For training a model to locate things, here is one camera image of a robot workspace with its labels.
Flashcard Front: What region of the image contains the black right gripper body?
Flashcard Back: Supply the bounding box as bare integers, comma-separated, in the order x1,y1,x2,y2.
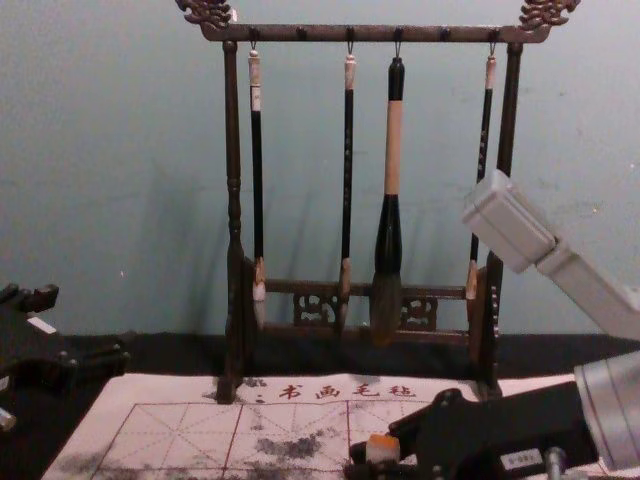
448,381,600,480

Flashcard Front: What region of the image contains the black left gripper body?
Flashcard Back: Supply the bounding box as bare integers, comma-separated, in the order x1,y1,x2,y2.
0,286,77,401

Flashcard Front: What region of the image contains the small orange and white seal stone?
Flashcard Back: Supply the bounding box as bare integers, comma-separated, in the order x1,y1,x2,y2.
367,434,402,465

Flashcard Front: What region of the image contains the black table cloth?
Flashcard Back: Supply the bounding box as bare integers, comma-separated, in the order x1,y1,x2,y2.
0,329,640,480

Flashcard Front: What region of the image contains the white felt mat red grid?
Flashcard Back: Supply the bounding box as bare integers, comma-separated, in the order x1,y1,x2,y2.
41,371,577,480

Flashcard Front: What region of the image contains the dark wooden brush rack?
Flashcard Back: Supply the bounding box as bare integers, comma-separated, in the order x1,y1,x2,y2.
174,0,584,405

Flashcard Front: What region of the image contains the black brush with white bristles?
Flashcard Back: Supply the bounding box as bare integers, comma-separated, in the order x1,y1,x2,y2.
246,47,269,331

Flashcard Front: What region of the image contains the black brush with brown bristles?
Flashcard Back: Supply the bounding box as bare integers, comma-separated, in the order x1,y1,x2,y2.
336,53,358,327

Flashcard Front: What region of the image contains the thick tan and black brush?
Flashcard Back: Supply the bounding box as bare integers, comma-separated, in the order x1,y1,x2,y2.
369,56,406,348

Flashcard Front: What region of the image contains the thin black brush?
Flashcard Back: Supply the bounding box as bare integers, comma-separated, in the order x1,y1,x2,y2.
465,55,499,302

